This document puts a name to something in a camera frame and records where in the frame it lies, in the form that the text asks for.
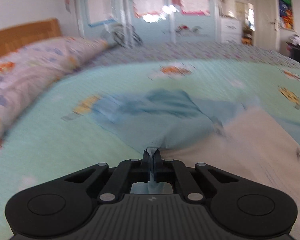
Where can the bee print quilted bedspread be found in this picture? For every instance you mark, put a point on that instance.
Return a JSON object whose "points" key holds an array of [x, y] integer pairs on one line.
{"points": [[52, 135]]}

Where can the white door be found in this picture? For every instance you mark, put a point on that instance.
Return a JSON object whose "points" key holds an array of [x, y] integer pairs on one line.
{"points": [[265, 17]]}

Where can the stack of colourful bags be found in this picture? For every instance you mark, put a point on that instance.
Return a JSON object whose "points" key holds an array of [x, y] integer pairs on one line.
{"points": [[285, 7]]}

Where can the blue framed wall chart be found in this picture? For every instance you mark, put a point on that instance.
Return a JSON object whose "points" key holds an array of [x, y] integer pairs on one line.
{"points": [[100, 3]]}

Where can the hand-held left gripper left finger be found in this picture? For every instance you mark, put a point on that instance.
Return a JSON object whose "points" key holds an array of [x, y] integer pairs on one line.
{"points": [[147, 165]]}

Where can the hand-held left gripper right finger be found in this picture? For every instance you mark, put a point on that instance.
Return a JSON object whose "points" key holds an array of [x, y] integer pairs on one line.
{"points": [[155, 166]]}

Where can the light blue and grey jacket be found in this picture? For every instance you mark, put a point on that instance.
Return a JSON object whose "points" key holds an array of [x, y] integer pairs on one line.
{"points": [[170, 120]]}

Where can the wooden headboard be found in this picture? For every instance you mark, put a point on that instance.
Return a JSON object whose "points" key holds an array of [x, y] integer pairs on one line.
{"points": [[20, 37]]}

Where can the floral duvet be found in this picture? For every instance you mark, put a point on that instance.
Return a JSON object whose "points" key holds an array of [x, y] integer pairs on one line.
{"points": [[27, 65]]}

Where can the red hanging ornament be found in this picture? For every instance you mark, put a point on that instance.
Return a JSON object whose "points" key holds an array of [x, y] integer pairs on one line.
{"points": [[67, 0]]}

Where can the white drawer cabinet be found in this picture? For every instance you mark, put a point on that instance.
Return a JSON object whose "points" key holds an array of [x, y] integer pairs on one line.
{"points": [[230, 30]]}

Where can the white sliding door wardrobe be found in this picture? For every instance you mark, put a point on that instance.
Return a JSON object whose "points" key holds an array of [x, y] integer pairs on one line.
{"points": [[155, 30]]}

